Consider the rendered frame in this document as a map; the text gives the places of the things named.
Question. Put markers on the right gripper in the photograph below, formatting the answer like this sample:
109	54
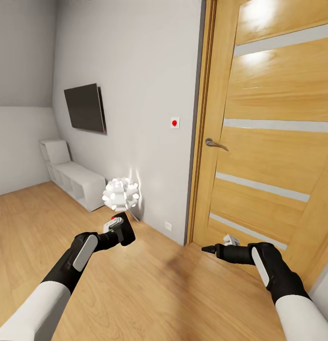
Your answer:
226	253

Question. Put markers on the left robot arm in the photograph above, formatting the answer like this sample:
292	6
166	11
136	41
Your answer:
38	317

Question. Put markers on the electric switch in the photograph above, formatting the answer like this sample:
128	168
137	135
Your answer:
175	122

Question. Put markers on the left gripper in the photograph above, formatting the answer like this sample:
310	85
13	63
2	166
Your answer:
115	237

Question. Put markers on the wall mounted tv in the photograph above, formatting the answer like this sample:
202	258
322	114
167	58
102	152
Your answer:
84	107

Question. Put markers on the door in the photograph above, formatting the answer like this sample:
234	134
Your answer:
260	161

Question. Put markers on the digital camera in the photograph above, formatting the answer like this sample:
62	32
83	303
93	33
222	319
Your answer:
126	228

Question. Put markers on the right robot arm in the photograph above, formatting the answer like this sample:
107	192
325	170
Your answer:
300	318

